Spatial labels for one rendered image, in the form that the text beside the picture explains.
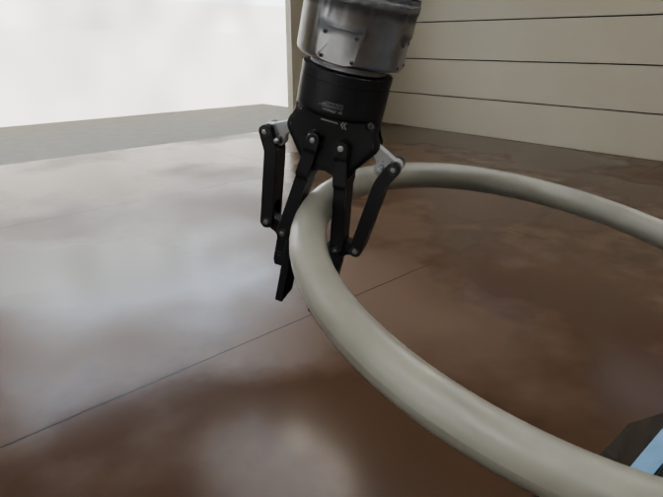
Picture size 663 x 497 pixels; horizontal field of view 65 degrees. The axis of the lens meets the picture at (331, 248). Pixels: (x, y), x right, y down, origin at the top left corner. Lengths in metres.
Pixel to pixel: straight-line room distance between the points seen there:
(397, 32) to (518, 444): 0.29
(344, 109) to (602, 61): 6.68
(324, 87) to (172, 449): 1.59
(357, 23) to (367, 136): 0.09
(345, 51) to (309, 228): 0.13
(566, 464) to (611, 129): 6.79
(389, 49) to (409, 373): 0.24
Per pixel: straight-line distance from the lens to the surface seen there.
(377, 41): 0.41
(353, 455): 1.80
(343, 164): 0.45
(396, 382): 0.30
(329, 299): 0.34
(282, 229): 0.50
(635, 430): 0.82
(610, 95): 7.02
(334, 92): 0.42
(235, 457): 1.81
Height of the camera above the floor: 1.22
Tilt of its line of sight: 21 degrees down
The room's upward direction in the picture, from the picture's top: straight up
